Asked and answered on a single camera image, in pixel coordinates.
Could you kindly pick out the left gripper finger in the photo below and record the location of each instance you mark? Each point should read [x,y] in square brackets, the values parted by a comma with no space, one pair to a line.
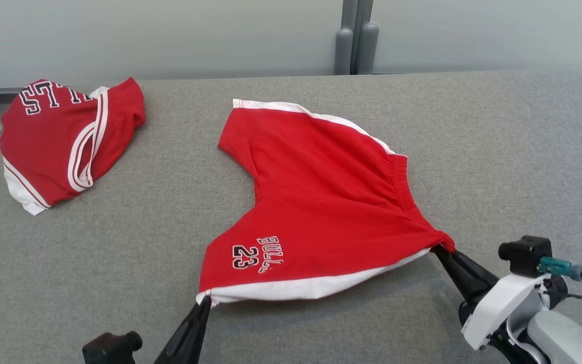
[199,344]
[177,344]

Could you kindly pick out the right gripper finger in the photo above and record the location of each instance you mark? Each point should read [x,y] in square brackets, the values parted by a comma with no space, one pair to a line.
[475,275]
[460,288]

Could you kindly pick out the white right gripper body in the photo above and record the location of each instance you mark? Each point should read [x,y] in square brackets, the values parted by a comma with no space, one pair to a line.
[503,303]

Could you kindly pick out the red shorts number 23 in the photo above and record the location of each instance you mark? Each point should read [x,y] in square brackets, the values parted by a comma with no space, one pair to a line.
[321,202]

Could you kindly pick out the red basketball jersey white trim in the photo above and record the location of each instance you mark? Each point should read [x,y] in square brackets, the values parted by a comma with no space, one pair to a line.
[43,146]

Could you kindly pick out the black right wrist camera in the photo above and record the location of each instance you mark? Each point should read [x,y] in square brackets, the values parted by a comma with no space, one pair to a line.
[526,253]

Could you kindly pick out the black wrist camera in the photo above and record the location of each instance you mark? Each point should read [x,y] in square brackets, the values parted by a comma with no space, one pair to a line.
[526,253]
[109,349]

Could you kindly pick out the teal right camera connector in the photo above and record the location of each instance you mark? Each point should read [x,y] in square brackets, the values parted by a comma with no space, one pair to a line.
[556,264]

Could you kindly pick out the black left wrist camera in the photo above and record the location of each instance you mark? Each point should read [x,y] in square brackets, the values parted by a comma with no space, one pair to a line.
[109,349]

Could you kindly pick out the grey rounded cylinder post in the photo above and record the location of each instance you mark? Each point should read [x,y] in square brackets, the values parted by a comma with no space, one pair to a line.
[343,50]
[368,50]

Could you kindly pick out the grey metal double partition post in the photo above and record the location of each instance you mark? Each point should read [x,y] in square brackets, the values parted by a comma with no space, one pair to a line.
[350,10]

